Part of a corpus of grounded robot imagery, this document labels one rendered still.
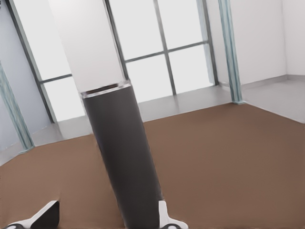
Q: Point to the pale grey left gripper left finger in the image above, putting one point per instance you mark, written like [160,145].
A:
[45,214]

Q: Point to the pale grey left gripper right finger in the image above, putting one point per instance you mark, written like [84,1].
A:
[164,215]

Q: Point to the black and white tennis tube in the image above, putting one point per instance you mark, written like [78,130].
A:
[119,143]

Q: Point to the grey framed window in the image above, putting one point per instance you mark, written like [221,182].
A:
[147,55]

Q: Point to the silver frame post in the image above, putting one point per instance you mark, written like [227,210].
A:
[14,112]
[230,52]

